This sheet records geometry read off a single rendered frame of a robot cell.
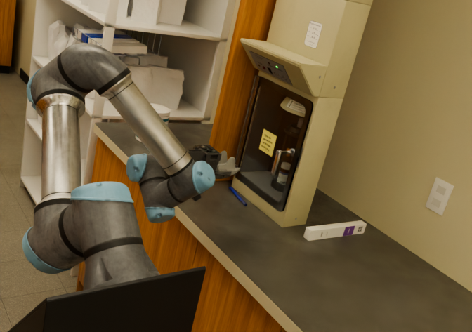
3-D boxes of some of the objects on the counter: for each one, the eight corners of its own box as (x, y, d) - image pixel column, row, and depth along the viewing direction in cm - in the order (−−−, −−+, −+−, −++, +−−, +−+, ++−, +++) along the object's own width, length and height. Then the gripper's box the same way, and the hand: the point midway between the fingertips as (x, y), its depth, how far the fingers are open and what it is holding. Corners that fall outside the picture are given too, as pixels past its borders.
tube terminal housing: (279, 182, 221) (331, -6, 195) (333, 220, 197) (400, 12, 171) (230, 186, 206) (279, -18, 180) (282, 227, 182) (347, 0, 157)
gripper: (191, 156, 148) (251, 154, 161) (174, 142, 156) (233, 142, 168) (185, 184, 151) (245, 180, 164) (169, 169, 158) (227, 166, 171)
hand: (234, 169), depth 166 cm, fingers closed
